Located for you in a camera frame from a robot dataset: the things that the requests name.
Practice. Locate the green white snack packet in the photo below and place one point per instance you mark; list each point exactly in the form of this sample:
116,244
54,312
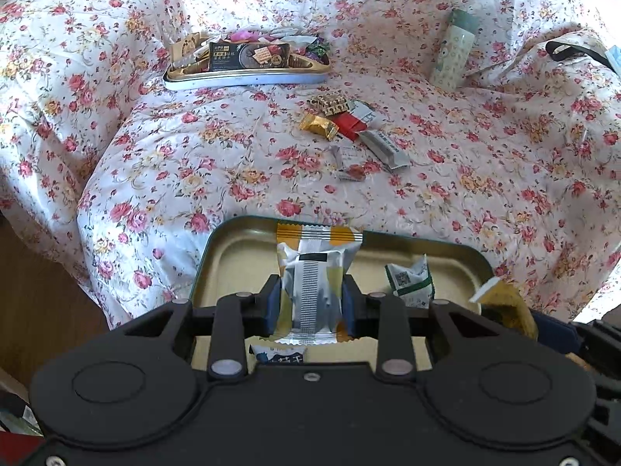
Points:
407,281

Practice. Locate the black biscuit packet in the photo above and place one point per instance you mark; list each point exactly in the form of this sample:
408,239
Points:
242,56

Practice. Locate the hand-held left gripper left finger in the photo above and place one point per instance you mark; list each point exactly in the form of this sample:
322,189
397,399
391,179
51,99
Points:
274,301

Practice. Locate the yellow silver snack packet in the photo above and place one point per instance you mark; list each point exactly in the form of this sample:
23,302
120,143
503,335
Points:
310,276

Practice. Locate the brown patterned snack packet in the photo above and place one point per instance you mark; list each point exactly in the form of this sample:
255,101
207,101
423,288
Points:
332,104

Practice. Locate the small clear snack packet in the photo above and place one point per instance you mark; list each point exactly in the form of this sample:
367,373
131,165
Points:
349,172

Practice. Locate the gold tin tray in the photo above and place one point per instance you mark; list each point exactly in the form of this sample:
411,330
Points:
233,262

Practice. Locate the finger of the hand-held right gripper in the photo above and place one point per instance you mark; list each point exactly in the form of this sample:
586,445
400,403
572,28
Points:
606,412
563,337

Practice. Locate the white grey snack bar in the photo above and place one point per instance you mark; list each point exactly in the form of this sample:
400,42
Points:
385,149

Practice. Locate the green purple foil candies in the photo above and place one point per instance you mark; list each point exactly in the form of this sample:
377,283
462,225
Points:
318,48

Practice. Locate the blue patterned pouch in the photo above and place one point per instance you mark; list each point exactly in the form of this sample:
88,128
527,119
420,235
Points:
615,56

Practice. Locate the red white snack packet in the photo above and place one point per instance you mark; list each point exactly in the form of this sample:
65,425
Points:
350,126

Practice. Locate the gold foil candy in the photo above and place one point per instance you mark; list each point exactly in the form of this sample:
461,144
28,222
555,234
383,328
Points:
318,125

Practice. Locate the olive gold snack packet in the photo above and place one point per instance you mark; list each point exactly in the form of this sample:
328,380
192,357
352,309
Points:
507,306

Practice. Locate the pink candy wrapper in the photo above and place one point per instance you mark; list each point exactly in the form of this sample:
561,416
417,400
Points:
245,36

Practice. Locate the brown gold snack packet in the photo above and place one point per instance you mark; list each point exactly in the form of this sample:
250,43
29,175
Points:
187,48

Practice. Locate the black white snack packet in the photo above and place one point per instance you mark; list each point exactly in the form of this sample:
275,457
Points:
281,355

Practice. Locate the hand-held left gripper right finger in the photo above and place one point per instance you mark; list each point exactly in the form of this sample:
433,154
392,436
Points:
347,301

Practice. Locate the floral bed sheet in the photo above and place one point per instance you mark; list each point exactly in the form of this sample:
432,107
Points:
194,165

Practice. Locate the pale green patterned bottle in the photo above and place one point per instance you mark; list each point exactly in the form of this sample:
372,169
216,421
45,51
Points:
453,53

